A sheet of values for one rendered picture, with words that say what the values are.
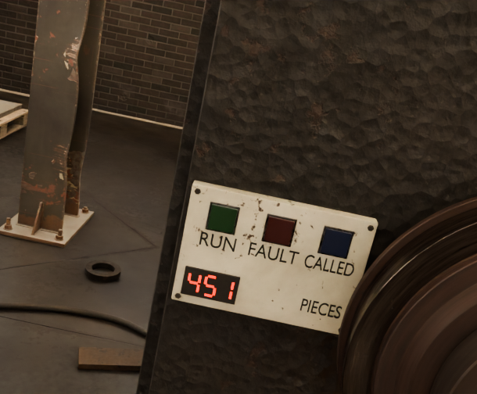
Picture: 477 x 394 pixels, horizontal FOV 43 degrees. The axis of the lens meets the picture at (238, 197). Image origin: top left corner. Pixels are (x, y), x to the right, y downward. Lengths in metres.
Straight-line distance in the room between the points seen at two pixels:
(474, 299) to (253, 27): 0.43
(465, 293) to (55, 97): 2.93
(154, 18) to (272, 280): 6.12
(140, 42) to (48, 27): 3.58
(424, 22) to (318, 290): 0.39
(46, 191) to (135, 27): 3.66
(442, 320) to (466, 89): 0.30
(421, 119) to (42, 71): 2.79
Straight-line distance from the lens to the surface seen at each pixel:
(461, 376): 0.71
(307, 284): 0.87
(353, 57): 0.81
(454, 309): 0.73
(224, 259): 0.86
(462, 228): 0.72
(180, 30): 6.84
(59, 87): 3.42
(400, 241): 0.78
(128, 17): 6.95
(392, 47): 0.82
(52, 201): 3.59
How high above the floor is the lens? 1.48
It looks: 18 degrees down
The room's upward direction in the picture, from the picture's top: 12 degrees clockwise
